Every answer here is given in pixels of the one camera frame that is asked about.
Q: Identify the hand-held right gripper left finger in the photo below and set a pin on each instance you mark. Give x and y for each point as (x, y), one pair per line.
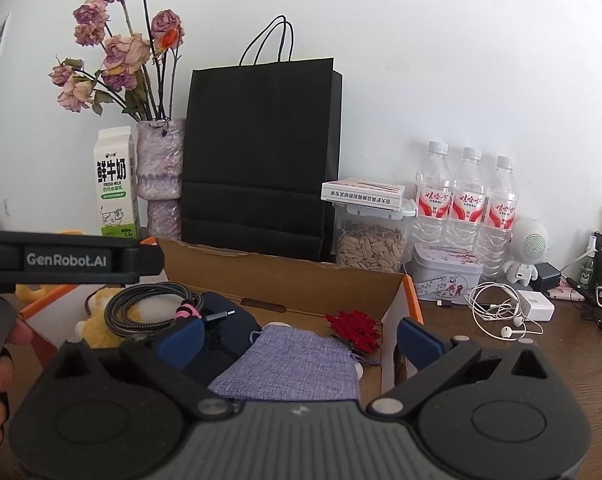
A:
(181, 342)

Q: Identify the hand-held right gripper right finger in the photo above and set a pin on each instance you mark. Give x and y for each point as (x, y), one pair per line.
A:
(418, 342)

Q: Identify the navy blue case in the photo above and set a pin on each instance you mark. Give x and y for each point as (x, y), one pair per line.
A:
(226, 310)

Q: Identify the red artificial flower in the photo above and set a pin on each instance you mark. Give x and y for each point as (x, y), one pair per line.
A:
(356, 330)

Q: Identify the white plastic lid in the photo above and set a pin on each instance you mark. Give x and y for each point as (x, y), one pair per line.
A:
(360, 369)

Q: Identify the yellow white plush toy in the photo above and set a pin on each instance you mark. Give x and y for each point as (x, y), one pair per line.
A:
(101, 330)

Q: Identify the purple knit pouch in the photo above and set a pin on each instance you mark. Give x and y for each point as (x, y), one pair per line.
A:
(291, 365)

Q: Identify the red cardboard box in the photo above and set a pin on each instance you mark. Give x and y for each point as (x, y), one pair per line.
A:
(281, 290)

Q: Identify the yellow mug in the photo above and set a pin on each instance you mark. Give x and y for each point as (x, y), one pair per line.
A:
(31, 292)

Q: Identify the grey printed tin box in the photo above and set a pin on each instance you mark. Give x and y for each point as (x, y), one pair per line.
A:
(446, 275)

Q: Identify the white green milk carton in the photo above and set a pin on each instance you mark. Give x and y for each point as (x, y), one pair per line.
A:
(116, 185)

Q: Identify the clear seed container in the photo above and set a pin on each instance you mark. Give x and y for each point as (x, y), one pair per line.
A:
(368, 245)

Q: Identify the purple speckled vase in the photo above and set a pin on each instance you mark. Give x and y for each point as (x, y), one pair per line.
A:
(161, 170)

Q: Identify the white power adapter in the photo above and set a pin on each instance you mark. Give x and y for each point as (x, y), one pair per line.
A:
(538, 305)

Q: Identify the clear water bottle red label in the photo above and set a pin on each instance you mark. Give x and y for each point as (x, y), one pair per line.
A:
(433, 200)
(498, 215)
(465, 205)

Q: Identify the black power adapter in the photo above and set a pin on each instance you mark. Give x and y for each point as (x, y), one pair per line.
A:
(548, 275)

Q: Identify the white robot speaker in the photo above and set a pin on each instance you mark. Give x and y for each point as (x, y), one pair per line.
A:
(531, 242)

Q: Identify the flat white box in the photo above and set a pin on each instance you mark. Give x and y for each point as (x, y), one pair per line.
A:
(361, 192)

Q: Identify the flat pink item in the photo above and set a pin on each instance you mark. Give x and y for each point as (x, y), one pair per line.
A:
(571, 290)

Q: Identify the small green spray bottle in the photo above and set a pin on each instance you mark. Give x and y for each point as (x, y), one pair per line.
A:
(587, 267)

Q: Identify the black upright device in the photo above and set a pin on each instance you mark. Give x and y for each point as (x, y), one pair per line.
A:
(601, 270)

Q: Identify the black paper bag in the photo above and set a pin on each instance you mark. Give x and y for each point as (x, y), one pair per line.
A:
(261, 160)

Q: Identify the dried rose bouquet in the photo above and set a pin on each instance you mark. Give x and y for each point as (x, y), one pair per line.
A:
(126, 55)

